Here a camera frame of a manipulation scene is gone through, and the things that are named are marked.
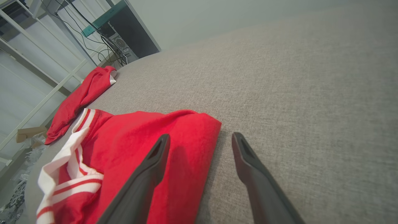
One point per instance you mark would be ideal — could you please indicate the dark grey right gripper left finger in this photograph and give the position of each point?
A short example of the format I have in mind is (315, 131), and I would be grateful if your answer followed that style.
(140, 193)

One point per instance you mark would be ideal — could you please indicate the clear plastic packaging pile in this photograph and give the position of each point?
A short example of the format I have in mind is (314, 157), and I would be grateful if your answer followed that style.
(18, 186)

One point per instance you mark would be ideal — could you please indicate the black panel beside computer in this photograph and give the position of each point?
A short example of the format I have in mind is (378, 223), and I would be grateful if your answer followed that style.
(136, 34)

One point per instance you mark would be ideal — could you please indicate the silver computer tower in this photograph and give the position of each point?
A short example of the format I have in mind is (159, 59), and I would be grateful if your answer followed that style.
(122, 46)

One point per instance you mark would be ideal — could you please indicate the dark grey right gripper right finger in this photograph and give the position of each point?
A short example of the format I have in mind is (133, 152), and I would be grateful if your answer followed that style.
(264, 193)

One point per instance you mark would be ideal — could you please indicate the brown cardboard box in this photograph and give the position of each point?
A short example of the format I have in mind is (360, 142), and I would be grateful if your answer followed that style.
(31, 132)

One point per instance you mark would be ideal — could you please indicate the red Bulls 23 jersey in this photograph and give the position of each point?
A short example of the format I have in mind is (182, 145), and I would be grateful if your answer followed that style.
(130, 137)

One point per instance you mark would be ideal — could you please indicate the plain red folded garment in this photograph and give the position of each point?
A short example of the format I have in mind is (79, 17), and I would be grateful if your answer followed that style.
(80, 96)

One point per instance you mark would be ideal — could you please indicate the metal shelf with teal edge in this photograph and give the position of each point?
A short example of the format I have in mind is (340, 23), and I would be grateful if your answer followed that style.
(31, 37)

